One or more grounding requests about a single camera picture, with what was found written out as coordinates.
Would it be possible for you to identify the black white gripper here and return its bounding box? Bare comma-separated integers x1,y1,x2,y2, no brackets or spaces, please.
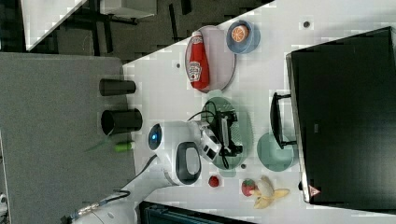
215,111,243,157

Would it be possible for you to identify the light green oval strainer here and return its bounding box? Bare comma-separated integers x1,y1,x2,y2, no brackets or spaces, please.
200,90,251,176

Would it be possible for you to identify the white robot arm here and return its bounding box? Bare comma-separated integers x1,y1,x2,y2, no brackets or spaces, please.
61,110,243,224

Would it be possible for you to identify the small red strawberry toy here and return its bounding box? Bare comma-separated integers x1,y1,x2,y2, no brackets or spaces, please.
208,175,219,188

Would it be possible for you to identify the light green mug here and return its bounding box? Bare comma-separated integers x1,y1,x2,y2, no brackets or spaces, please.
257,133,297,172

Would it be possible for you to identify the large red strawberry toy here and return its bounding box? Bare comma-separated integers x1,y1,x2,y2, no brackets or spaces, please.
241,179,256,197

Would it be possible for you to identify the red ketchup bottle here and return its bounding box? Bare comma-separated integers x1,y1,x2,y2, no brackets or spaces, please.
188,31,210,90

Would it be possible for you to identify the peeled banana toy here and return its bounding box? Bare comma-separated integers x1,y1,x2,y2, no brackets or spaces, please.
249,176,290,209

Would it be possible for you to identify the grey round plate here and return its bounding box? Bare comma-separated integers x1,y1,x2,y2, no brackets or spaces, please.
198,25,236,93

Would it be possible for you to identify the blue bowl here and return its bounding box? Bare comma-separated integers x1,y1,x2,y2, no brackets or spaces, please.
226,21,261,54

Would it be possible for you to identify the orange slice toy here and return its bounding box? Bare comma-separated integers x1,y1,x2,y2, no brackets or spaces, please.
232,25,249,43

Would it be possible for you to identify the large black cylindrical holder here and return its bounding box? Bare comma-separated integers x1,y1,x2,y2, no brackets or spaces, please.
101,109,143,135

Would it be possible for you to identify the black toaster oven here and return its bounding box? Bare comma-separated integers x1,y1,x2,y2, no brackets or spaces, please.
286,26,396,214

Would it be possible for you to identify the small black cylindrical holder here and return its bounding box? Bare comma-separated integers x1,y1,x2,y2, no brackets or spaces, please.
99,79,136,96

